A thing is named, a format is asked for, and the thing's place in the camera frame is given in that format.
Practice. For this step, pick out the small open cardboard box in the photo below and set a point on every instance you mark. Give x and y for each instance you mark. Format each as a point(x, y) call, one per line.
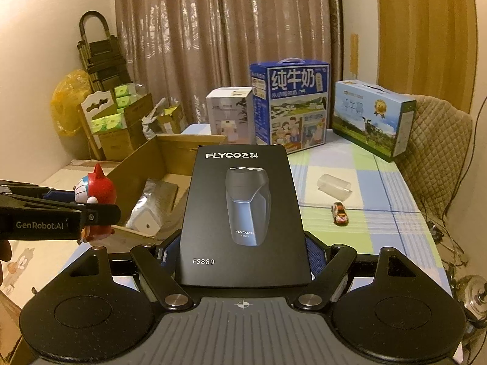
point(173, 119)

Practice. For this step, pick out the light blue milk box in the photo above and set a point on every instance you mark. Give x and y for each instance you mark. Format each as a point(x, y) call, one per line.
point(365, 121)

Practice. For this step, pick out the white square night light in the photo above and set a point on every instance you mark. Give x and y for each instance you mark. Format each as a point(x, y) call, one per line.
point(146, 222)

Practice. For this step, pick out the clear plastic cup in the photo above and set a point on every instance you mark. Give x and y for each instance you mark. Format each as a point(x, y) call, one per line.
point(333, 186)

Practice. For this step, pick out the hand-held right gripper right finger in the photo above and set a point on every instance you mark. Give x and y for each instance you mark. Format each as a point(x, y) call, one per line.
point(314, 251)

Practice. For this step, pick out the blue cartoon milk carton box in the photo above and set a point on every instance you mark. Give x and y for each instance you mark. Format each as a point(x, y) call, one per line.
point(289, 106)

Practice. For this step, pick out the quilted beige chair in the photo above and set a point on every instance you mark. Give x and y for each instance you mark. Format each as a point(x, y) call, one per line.
point(433, 140)

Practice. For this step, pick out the white appliance box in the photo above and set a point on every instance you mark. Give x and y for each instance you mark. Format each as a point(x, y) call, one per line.
point(228, 114)

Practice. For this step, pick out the large stacked cardboard box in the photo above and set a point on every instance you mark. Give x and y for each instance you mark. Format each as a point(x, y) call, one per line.
point(129, 140)

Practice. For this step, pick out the black shaver box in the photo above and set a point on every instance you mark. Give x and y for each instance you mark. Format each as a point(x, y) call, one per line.
point(243, 197)

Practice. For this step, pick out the yellow plastic bag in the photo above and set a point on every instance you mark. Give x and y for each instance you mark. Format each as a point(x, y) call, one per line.
point(68, 102)

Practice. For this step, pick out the green tissue pack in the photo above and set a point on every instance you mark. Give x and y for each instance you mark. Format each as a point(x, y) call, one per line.
point(99, 125)
point(124, 102)
point(124, 90)
point(118, 122)

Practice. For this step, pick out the red toy car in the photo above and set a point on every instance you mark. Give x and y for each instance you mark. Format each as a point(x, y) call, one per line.
point(339, 215)

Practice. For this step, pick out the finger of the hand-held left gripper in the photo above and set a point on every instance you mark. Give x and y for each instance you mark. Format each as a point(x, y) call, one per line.
point(99, 215)
point(57, 196)

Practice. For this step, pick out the silver foil bag green leaf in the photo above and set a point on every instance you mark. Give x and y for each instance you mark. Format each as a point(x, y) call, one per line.
point(158, 194)

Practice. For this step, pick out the small dark object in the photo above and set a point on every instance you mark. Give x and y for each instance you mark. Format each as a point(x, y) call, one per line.
point(436, 232)

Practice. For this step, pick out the wooden door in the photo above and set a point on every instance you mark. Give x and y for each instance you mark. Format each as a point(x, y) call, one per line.
point(426, 26)

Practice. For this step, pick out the red cat figurine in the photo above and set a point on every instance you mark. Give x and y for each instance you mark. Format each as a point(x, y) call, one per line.
point(101, 182)

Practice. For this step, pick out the folding hand trolley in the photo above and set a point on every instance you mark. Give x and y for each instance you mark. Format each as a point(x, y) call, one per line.
point(102, 53)

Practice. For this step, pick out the brown patterned curtain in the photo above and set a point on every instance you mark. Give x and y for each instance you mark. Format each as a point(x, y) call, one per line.
point(209, 26)

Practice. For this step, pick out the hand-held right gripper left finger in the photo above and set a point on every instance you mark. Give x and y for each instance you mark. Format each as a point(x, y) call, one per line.
point(169, 253)

